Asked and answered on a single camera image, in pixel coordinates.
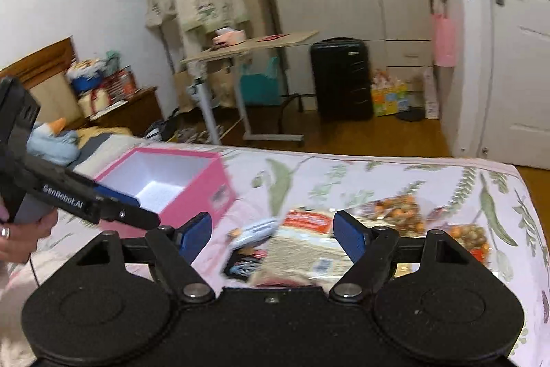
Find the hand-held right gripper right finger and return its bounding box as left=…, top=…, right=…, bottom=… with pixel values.
left=328, top=210, right=470, bottom=303

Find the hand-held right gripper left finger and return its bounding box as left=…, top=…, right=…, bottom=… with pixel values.
left=76, top=211, right=216, bottom=303

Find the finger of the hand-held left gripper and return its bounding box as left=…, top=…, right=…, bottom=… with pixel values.
left=92, top=182, right=161, bottom=230

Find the biscuit packet with red label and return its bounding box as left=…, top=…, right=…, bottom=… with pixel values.
left=253, top=209, right=357, bottom=286

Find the pink cardboard box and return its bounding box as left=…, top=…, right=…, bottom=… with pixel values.
left=93, top=147, right=236, bottom=230

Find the clear coated peanut packet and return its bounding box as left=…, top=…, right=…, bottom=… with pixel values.
left=359, top=195, right=428, bottom=236

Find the person's left hand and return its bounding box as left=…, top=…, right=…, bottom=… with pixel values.
left=0, top=206, right=58, bottom=265

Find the light blue plush toy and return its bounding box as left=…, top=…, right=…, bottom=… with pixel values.
left=28, top=118, right=80, bottom=166

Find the dark snack packet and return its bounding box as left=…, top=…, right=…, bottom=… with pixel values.
left=221, top=247, right=269, bottom=284

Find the white and blue snack packet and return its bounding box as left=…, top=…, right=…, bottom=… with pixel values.
left=234, top=217, right=282, bottom=249

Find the wooden nightstand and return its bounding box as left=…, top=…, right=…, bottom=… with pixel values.
left=90, top=87, right=164, bottom=136

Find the wooden headboard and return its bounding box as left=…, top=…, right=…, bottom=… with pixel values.
left=0, top=38, right=84, bottom=128

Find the blue basket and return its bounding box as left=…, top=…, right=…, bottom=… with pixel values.
left=69, top=68, right=106, bottom=95

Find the coated peanut packet red label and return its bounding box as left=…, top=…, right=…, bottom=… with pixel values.
left=444, top=223, right=491, bottom=265

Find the red box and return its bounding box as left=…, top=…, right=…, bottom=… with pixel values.
left=103, top=67, right=137, bottom=97

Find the colourful cartoon box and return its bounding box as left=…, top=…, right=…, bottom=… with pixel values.
left=370, top=70, right=411, bottom=117

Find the black suitcase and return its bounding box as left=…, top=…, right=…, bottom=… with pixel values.
left=310, top=38, right=374, bottom=122

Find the white patterned paper bag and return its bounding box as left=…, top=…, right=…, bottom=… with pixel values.
left=423, top=68, right=441, bottom=120

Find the teal plastic bag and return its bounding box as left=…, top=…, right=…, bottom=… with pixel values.
left=239, top=57, right=282, bottom=106

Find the rolling overbed table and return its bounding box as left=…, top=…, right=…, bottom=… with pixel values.
left=179, top=30, right=321, bottom=145

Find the pink tissue box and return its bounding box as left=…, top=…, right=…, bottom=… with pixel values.
left=213, top=27, right=246, bottom=48

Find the pink hanging bag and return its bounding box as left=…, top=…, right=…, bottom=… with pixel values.
left=432, top=12, right=458, bottom=67

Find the white door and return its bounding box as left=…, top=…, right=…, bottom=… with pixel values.
left=473, top=0, right=550, bottom=171

